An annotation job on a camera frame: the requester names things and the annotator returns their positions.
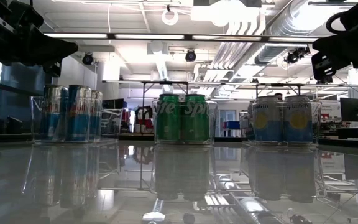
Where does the blue silver Red Bull can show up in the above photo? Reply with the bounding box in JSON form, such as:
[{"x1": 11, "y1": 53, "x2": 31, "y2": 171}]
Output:
[
  {"x1": 65, "y1": 84, "x2": 93, "y2": 142},
  {"x1": 40, "y1": 84, "x2": 70, "y2": 142},
  {"x1": 88, "y1": 89, "x2": 104, "y2": 141}
]

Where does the white blue Spindrift can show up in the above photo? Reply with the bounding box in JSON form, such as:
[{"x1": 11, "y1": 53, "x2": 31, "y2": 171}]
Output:
[
  {"x1": 283, "y1": 95, "x2": 314, "y2": 146},
  {"x1": 252, "y1": 95, "x2": 285, "y2": 144}
]

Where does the green Sprite can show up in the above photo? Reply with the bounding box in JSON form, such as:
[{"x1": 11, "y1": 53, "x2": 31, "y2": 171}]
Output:
[
  {"x1": 181, "y1": 93, "x2": 210, "y2": 144},
  {"x1": 155, "y1": 93, "x2": 182, "y2": 144}
]

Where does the black spotlight cluster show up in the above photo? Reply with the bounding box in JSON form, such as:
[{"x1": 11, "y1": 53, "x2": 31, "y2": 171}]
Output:
[{"x1": 283, "y1": 46, "x2": 311, "y2": 65}]

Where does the black monitor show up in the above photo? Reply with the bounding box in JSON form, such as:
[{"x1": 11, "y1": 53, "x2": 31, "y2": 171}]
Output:
[
  {"x1": 101, "y1": 98, "x2": 126, "y2": 110},
  {"x1": 339, "y1": 97, "x2": 358, "y2": 123}
]

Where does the clear plastic bin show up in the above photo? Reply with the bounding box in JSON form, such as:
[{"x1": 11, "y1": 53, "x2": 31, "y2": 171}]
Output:
[
  {"x1": 30, "y1": 95, "x2": 124, "y2": 146},
  {"x1": 240, "y1": 98, "x2": 323, "y2": 147},
  {"x1": 152, "y1": 99, "x2": 219, "y2": 146}
]

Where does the black desk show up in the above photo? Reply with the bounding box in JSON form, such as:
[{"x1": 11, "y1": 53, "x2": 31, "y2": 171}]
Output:
[{"x1": 318, "y1": 126, "x2": 358, "y2": 149}]

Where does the red black white equipment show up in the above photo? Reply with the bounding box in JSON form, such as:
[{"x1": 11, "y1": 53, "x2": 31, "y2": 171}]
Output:
[{"x1": 134, "y1": 105, "x2": 154, "y2": 134}]

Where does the blue box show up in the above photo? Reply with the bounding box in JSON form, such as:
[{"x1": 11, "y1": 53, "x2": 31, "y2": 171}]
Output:
[{"x1": 222, "y1": 120, "x2": 241, "y2": 130}]

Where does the black round camera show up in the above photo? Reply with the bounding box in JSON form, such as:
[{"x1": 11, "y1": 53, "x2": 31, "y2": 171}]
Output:
[
  {"x1": 185, "y1": 48, "x2": 197, "y2": 62},
  {"x1": 81, "y1": 52, "x2": 94, "y2": 65}
]

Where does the silver ventilation duct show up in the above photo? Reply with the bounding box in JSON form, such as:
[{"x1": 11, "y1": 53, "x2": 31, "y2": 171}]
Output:
[{"x1": 254, "y1": 0, "x2": 329, "y2": 66}]

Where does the white ring lamp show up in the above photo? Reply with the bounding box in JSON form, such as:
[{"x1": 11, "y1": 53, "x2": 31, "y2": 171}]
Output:
[{"x1": 162, "y1": 8, "x2": 180, "y2": 26}]

